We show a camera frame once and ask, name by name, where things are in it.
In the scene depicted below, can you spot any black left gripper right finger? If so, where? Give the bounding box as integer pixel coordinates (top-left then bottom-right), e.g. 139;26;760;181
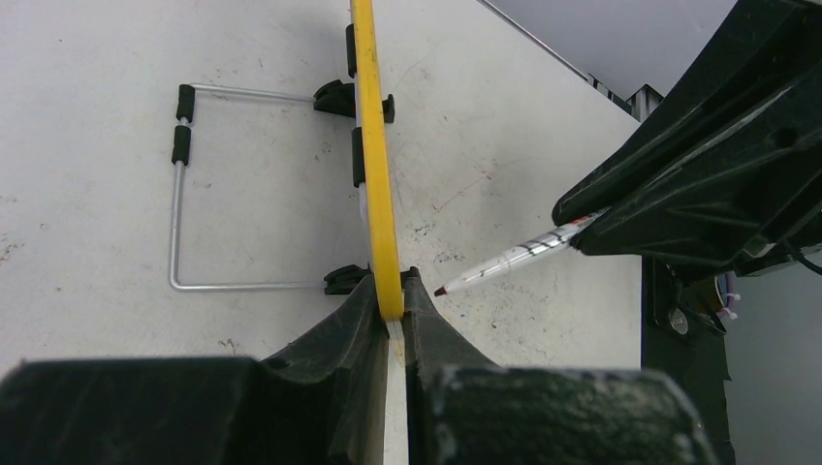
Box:
402;268;717;464

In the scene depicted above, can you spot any silver marker pen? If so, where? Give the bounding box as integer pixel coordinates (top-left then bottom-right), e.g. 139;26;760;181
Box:
434;207;609;296

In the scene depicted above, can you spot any silver wire whiteboard stand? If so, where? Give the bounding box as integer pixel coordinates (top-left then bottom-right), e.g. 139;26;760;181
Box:
168;83;323;294

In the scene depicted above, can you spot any yellow-framed whiteboard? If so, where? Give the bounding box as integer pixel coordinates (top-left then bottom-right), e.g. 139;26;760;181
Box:
351;0;409;464

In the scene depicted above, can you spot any aluminium back rail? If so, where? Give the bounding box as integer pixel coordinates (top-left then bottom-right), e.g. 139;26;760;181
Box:
479;0;664;122

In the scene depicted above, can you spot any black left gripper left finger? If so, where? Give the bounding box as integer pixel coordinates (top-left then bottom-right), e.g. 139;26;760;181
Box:
1;277;388;464

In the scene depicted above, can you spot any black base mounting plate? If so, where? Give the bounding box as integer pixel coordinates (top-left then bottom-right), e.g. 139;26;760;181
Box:
641;258;738;464

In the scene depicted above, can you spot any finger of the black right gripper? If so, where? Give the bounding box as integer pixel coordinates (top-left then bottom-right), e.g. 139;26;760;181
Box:
552;1;821;224
570;83;822;285

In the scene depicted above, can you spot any black whiteboard support block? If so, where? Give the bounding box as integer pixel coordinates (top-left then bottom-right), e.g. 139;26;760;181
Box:
312;79;395;124
323;264;421;295

